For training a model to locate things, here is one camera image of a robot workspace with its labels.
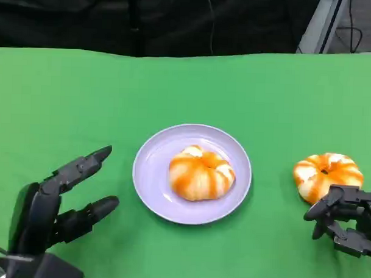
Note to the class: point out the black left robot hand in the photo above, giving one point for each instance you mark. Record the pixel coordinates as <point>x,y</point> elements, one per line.
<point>36,216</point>

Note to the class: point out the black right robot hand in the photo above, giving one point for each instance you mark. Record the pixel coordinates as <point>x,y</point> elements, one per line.
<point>353,209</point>

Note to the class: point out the lilac plate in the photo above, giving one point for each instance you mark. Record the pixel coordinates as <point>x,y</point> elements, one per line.
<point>153,174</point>

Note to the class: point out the green table cloth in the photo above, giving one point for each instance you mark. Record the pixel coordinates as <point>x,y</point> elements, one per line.
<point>187,90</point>

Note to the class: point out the black cloth backdrop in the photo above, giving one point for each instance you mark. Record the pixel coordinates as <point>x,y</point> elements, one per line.
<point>86,19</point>

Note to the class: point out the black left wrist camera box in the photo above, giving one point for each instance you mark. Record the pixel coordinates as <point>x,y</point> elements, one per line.
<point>53,270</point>

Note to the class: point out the grey metal frame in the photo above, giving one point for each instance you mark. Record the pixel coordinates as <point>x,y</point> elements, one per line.
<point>323,25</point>

